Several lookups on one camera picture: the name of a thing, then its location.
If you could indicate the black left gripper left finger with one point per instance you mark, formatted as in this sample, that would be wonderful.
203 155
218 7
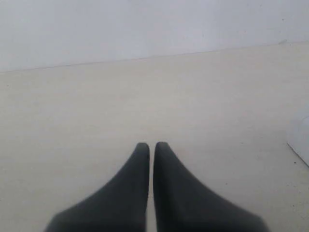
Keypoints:
119 206

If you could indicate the white mannequin head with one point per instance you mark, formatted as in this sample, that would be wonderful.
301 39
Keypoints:
298 137

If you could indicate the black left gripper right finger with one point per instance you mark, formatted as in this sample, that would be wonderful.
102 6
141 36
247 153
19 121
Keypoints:
184 204

